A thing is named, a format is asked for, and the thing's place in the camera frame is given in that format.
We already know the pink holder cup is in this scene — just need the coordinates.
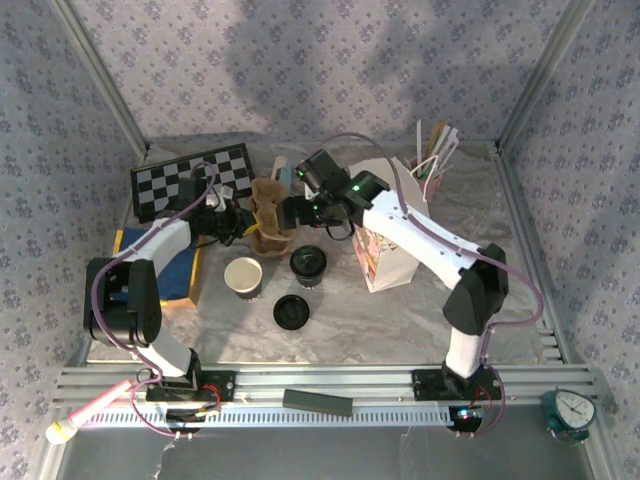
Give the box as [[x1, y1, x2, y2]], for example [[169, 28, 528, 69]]
[[405, 158, 444, 204]]

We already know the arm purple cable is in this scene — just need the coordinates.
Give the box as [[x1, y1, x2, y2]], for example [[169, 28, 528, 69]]
[[94, 160, 221, 441], [319, 132, 544, 441]]

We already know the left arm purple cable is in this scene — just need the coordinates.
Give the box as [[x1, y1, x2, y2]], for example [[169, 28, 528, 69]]
[[94, 160, 221, 441]]

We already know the black plastic cup lid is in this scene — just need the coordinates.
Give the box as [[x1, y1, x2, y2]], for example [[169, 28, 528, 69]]
[[289, 244, 329, 277], [273, 294, 312, 331]]

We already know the black white chessboard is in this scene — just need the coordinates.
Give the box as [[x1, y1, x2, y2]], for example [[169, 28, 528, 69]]
[[129, 143, 260, 225]]

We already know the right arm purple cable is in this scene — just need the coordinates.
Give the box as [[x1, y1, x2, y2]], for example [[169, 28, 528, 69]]
[[319, 132, 544, 441]]

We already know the aluminium mounting rail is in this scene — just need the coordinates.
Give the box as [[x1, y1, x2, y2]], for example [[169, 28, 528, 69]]
[[53, 364, 599, 407]]

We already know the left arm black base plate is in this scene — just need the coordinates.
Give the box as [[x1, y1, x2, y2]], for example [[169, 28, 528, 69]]
[[144, 369, 237, 404]]

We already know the wooden stir stick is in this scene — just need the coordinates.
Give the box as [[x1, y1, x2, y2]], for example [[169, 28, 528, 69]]
[[428, 122, 447, 164]]

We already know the white slotted cable duct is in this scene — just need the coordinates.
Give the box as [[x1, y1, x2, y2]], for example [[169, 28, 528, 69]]
[[82, 402, 454, 430]]

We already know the black rectangular block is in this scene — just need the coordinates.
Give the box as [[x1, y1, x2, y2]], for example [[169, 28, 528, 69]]
[[282, 387, 354, 418]]

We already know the blue paper napkin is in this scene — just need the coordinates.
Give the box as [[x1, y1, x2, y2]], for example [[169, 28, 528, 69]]
[[119, 228, 199, 302]]

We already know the right wrist black camera cable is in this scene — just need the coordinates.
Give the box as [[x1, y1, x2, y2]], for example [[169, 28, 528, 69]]
[[318, 219, 357, 242]]

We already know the aluminium frame post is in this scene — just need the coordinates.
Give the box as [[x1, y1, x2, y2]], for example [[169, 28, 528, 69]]
[[493, 0, 597, 151], [49, 0, 152, 159]]

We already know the white cartoon print paper bag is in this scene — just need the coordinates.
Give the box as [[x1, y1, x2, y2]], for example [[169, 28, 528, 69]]
[[347, 155, 440, 294]]

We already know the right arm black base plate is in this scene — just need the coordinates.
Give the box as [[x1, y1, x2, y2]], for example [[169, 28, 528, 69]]
[[412, 368, 504, 401]]

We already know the pink tube with white cap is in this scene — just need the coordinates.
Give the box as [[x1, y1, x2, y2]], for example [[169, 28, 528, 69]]
[[45, 378, 134, 445]]

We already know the teal alarm clock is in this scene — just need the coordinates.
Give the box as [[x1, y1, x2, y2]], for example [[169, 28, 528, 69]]
[[542, 387, 597, 444]]

